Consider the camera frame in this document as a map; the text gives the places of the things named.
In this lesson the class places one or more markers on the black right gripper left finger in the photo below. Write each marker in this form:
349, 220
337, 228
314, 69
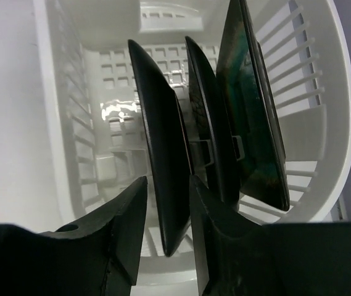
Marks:
97, 254

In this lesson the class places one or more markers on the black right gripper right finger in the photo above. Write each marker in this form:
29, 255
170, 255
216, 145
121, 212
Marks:
235, 256

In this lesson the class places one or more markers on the black floral square plate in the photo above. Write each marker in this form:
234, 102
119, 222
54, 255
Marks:
168, 147

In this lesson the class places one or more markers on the white plastic dish rack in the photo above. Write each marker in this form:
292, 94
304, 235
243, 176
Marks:
93, 113

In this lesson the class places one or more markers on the dark teal square plate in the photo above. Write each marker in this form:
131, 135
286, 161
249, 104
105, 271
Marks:
242, 76

